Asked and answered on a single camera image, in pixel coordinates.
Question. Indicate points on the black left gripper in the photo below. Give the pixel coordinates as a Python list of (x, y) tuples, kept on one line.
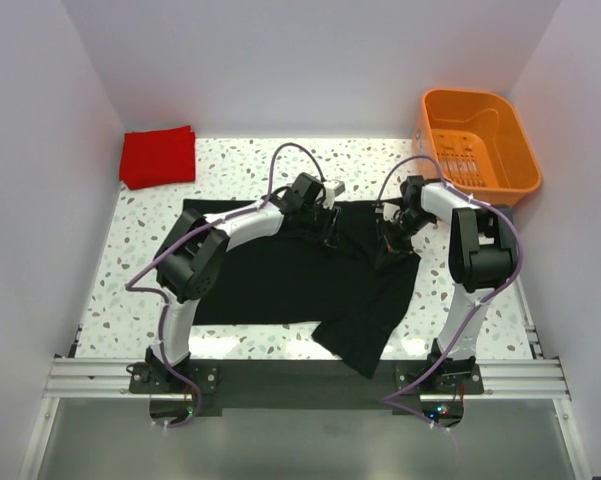
[(327, 220)]

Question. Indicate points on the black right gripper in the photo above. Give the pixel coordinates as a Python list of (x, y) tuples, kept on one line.
[(393, 236)]

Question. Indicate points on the black t-shirt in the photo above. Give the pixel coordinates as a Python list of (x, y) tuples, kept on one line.
[(354, 304)]

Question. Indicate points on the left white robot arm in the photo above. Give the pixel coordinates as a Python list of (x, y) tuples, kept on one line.
[(189, 261)]

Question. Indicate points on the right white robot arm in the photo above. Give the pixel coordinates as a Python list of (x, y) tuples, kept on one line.
[(484, 258)]

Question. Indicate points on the orange plastic basket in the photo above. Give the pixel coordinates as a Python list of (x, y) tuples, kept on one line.
[(477, 138)]

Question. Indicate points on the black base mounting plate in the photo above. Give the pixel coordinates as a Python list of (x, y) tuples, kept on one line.
[(208, 388)]

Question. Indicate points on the folded red t-shirt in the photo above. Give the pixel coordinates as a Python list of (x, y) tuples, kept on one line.
[(159, 157)]

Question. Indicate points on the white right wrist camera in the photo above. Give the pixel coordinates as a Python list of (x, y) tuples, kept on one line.
[(387, 211)]

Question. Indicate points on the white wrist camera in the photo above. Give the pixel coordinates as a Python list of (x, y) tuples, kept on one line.
[(332, 189), (387, 211)]

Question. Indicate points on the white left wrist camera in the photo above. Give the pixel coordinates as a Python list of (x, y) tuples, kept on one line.
[(332, 189)]

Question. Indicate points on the aluminium right side rail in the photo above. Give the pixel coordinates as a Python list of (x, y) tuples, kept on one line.
[(530, 328)]

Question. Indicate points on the aluminium rail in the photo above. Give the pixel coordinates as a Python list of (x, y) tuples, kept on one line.
[(502, 379), (530, 328)]

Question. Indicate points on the aluminium front rail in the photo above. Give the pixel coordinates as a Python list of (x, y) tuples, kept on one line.
[(502, 379)]

